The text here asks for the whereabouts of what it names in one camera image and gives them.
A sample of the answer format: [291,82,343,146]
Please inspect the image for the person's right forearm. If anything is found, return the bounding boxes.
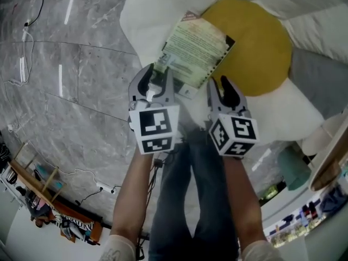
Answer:
[222,154,269,245]

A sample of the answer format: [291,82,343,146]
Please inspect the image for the black floor cable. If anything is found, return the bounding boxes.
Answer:
[74,186,104,207]
[24,0,46,27]

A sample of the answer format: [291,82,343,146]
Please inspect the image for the cream round stool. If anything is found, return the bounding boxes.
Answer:
[301,113,346,157]

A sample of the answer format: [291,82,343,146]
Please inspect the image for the teal stool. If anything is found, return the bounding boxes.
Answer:
[278,145,311,192]

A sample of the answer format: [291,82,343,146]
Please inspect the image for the white fluffy egg-shaped seat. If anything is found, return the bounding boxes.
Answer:
[119,0,348,146]

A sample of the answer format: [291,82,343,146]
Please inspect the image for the person's blue jeans legs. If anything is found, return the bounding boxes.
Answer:
[148,139,240,261]

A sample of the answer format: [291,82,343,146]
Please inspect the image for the grey cushion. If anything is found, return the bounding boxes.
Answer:
[288,47,348,119]

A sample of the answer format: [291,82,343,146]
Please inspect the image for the wooden frame chair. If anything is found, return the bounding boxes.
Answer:
[14,142,67,201]

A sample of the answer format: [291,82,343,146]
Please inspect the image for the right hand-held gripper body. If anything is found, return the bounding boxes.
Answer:
[207,106,259,157]

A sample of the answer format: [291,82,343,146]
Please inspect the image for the colourful play mat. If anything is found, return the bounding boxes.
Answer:
[264,183,348,249]

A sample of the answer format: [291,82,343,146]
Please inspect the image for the person's left forearm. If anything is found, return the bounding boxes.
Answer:
[109,145,153,240]

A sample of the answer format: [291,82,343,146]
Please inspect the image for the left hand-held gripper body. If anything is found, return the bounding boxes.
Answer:
[128,90,181,155]

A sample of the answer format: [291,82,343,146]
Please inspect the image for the spiral-bound green cover book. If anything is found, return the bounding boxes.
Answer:
[153,10,236,101]

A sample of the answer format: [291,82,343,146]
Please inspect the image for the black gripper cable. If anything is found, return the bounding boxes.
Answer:
[137,145,179,258]

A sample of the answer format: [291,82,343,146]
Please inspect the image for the white floor cable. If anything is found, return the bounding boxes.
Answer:
[58,168,99,186]
[3,31,35,87]

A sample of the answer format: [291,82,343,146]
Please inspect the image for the yellow round seat cushion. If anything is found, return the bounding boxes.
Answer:
[200,0,293,97]

